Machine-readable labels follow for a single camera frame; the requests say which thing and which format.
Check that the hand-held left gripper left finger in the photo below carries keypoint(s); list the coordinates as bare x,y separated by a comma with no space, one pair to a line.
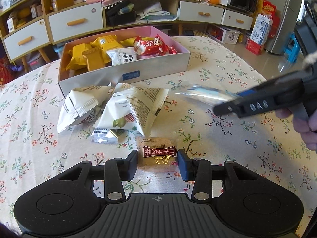
131,166

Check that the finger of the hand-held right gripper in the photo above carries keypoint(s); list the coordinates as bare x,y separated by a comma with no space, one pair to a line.
272,83
230,109

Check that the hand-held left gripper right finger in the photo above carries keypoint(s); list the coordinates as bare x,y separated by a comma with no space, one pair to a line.
184,166

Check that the brown jerky packet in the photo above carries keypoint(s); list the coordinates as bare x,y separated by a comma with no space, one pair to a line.
158,163

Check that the clear blue snack packet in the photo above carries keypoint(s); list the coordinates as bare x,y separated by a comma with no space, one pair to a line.
203,93

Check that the pink cardboard box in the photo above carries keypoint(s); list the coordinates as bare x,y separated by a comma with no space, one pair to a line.
153,72

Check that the red candy packet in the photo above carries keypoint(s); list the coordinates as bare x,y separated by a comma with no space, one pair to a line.
153,45

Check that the small white snack packet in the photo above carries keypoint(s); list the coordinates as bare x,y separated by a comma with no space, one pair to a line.
121,57

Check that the mustard square snack packet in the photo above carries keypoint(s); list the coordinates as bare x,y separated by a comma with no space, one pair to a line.
94,59

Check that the large yellow snack packet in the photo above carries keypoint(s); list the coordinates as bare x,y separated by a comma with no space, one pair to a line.
127,42

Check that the yellow snack packet blue logo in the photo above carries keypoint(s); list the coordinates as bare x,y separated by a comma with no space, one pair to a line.
109,42

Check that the person's right hand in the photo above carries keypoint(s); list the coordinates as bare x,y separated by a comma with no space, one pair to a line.
309,133

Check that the floral tablecloth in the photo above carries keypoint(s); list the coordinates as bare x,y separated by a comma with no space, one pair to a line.
223,141

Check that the blue stool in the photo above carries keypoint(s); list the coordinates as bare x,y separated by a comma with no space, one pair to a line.
293,49

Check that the red flat box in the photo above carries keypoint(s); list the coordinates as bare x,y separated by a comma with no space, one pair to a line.
255,47

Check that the silver chocolate packet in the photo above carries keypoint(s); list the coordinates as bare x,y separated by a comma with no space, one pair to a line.
101,136

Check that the blue white carton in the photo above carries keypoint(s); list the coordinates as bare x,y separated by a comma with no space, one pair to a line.
260,29

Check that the white patterned box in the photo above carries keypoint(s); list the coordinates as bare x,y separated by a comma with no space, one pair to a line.
231,34

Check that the white nut snack packet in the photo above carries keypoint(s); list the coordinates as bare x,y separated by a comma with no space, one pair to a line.
146,101

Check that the red gift box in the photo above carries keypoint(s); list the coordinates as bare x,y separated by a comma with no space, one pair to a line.
267,8

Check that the white snack packet serrated edge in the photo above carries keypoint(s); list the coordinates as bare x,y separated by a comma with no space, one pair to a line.
74,109

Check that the plain white snack packet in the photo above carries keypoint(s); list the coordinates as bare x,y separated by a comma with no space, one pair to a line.
94,91

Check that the pile of white papers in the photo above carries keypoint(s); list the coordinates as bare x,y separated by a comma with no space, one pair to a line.
158,12

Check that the low wooden cabinet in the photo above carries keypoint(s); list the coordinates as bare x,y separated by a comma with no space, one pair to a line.
173,2

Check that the crumpled yellow snack pack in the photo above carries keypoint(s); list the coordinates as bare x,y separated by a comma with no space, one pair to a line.
75,57

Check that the clear storage bin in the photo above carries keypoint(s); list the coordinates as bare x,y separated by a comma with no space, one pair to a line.
34,62

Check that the black storage box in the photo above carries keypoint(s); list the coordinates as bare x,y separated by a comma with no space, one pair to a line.
121,17

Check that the small cardboard box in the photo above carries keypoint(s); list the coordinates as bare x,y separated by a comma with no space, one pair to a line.
62,3

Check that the wooden shelf cabinet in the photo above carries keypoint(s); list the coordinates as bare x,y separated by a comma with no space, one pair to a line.
45,5

